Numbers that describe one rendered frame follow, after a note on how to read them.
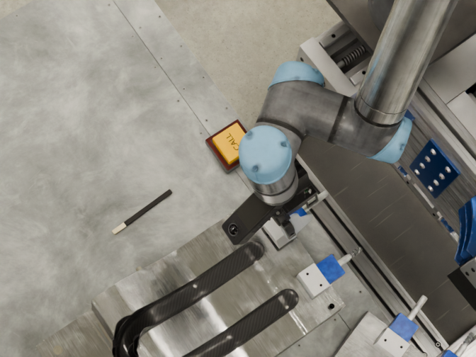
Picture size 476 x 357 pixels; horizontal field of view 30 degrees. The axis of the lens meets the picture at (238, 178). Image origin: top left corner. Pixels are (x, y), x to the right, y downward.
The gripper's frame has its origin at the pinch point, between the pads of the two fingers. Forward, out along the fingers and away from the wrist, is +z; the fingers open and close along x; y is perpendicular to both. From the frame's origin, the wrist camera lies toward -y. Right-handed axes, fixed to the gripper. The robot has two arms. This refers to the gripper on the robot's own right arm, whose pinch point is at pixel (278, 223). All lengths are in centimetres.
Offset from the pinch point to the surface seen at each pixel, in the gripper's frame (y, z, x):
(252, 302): -12.0, 5.0, -7.6
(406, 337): 7.0, 12.4, -28.0
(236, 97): 20, 89, 66
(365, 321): 2.9, 12.3, -21.3
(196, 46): 19, 86, 86
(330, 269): 2.9, 5.8, -11.0
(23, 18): -16, 2, 69
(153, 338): -29.4, -2.8, -4.3
